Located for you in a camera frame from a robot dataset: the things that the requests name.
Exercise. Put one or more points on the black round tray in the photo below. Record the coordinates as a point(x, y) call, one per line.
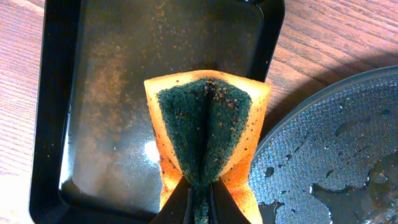
point(333, 159)

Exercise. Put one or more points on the orange green sponge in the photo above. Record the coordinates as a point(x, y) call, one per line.
point(207, 126)

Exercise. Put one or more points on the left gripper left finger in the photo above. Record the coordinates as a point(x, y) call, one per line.
point(177, 208)

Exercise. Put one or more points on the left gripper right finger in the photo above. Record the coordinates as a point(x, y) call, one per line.
point(223, 209)

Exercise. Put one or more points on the black rectangular water tray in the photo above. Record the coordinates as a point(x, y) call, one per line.
point(95, 157)

